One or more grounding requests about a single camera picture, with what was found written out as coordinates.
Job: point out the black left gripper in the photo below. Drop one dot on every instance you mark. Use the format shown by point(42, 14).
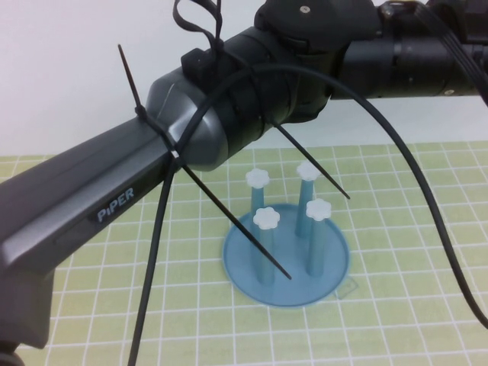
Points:
point(476, 74)

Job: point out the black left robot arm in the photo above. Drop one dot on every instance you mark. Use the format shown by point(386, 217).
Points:
point(95, 183)

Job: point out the blue cup stand white knobs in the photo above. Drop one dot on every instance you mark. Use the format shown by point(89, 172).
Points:
point(305, 282)

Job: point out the black zip tie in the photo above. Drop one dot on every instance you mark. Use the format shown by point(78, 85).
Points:
point(236, 221)
point(312, 163)
point(131, 84)

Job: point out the clear tape piece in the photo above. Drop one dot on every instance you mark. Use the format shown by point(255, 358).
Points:
point(348, 288)

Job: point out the green checkered tablecloth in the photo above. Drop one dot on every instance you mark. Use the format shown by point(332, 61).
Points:
point(381, 324)

